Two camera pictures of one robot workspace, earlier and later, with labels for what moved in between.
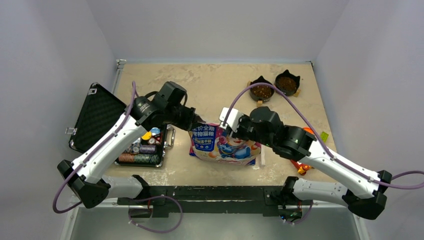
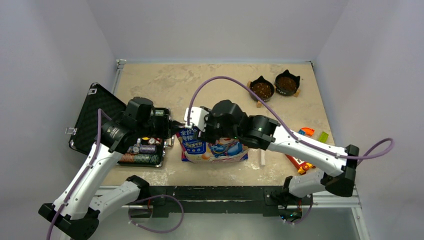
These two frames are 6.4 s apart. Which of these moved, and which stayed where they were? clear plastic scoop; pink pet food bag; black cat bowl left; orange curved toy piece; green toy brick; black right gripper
Moved: pink pet food bag; black right gripper
Stayed: black cat bowl left; orange curved toy piece; clear plastic scoop; green toy brick
